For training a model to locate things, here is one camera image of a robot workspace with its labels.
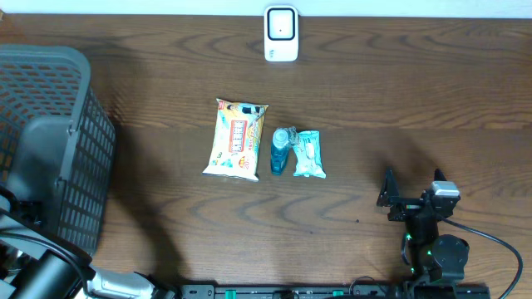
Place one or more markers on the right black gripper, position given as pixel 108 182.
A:
pixel 388 198

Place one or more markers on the pale green small packet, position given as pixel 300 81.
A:
pixel 308 154

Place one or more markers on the teal spray bottle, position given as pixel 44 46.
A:
pixel 282 142

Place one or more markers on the yellow wet wipes pack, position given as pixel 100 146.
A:
pixel 237 137

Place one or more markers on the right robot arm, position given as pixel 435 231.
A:
pixel 437 261

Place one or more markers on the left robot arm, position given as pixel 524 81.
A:
pixel 37 264

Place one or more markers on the white barcode scanner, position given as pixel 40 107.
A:
pixel 281 33

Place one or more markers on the grey plastic shopping basket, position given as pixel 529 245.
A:
pixel 57 142

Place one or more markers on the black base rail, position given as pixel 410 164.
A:
pixel 361 290

